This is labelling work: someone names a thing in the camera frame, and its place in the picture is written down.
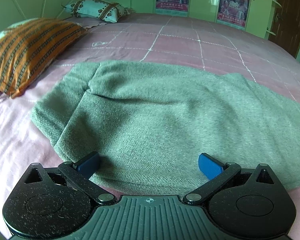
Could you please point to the brown wooden door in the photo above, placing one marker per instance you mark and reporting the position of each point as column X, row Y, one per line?
column 292, row 12

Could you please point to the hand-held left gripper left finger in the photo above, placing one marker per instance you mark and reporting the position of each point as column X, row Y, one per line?
column 88, row 164

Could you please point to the orange striped pillow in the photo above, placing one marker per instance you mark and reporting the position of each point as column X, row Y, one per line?
column 27, row 55

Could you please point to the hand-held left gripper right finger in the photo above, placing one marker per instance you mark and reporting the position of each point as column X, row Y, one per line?
column 208, row 165

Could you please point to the teal patterned pillow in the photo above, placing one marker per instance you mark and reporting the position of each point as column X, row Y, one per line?
column 97, row 8

